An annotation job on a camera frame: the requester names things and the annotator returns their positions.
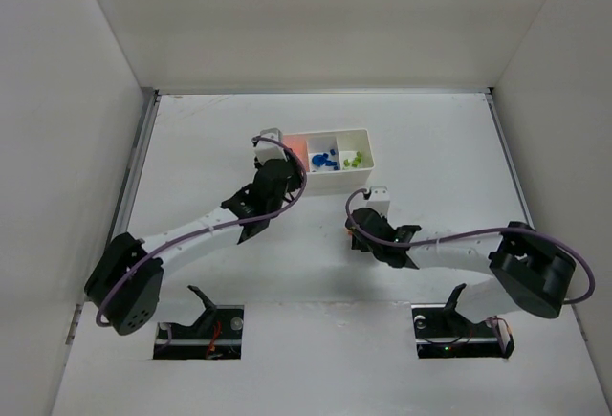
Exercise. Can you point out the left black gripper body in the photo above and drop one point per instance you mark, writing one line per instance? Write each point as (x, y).
(289, 177)

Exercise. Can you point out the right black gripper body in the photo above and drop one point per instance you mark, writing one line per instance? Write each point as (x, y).
(360, 232)

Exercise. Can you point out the large blue round lego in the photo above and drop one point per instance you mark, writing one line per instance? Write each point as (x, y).
(323, 161)

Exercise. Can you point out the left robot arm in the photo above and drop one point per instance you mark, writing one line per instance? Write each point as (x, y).
(127, 281)

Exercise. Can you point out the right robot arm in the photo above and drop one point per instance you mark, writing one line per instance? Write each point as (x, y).
(524, 271)

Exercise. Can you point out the white three-compartment container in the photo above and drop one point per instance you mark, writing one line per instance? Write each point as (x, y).
(342, 145)

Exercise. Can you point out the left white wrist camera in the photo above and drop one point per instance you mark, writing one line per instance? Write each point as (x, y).
(266, 145)

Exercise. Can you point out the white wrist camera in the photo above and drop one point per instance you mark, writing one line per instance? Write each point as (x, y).
(266, 145)
(378, 199)

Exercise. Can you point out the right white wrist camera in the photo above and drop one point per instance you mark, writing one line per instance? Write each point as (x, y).
(378, 199)

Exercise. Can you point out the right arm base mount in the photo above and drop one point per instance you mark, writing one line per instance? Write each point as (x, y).
(441, 333)

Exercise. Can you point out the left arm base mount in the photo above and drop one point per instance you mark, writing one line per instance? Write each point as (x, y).
(215, 335)

